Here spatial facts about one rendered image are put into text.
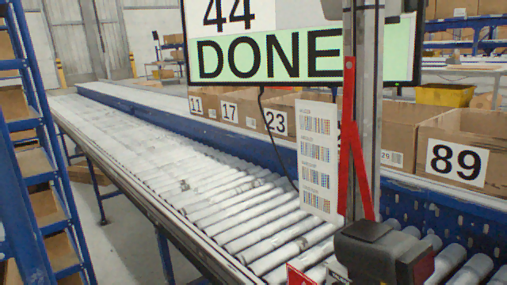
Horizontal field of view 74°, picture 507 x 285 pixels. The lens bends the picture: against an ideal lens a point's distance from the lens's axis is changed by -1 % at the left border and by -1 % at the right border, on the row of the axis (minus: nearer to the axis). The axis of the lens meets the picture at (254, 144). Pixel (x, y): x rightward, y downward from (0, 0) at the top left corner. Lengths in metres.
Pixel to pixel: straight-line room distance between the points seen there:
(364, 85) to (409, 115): 1.02
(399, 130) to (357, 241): 0.73
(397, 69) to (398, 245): 0.27
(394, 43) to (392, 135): 0.64
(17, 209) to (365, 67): 0.46
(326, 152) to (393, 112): 1.00
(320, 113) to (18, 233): 0.42
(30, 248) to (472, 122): 1.29
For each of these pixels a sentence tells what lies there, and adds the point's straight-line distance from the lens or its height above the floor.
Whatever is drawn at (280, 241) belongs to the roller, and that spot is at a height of 0.74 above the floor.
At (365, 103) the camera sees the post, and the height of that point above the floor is 1.25.
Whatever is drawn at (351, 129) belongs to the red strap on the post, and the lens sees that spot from 0.49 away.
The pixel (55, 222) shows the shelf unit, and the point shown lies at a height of 0.74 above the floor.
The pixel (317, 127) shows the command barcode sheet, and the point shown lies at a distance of 0.53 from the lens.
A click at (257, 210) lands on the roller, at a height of 0.74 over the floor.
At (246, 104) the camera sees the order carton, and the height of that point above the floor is 1.03.
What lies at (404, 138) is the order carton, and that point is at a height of 1.00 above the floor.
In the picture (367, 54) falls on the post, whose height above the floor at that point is 1.31.
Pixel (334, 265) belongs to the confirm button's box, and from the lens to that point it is 0.59.
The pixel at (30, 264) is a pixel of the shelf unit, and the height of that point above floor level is 1.10.
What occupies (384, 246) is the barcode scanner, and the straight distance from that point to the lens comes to 0.46.
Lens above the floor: 1.34
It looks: 18 degrees down
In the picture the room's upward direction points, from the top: 5 degrees counter-clockwise
